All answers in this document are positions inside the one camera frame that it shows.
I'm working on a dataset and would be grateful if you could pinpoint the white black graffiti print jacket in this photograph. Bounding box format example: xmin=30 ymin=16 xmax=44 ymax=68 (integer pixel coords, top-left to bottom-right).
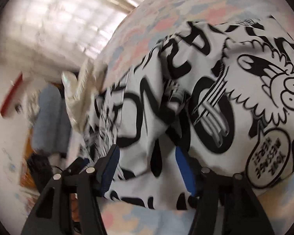
xmin=83 ymin=17 xmax=294 ymax=210

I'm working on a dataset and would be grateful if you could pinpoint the black clothing pile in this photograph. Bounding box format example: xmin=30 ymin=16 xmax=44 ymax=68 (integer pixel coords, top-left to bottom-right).
xmin=26 ymin=153 xmax=67 ymax=193

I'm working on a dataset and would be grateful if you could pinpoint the blue grey pillow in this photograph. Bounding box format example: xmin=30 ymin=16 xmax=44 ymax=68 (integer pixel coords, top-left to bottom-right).
xmin=31 ymin=84 xmax=72 ymax=156

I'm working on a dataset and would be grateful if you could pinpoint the cream puffer jacket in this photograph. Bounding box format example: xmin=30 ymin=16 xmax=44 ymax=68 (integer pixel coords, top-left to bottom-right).
xmin=61 ymin=58 xmax=108 ymax=134

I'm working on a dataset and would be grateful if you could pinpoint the white patterned window curtain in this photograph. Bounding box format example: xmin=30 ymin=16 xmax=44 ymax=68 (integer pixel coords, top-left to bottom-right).
xmin=0 ymin=0 xmax=144 ymax=75

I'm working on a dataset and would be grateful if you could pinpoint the pastel patterned bed blanket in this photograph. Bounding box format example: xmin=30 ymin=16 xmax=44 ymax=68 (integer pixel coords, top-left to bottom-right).
xmin=101 ymin=0 xmax=294 ymax=234

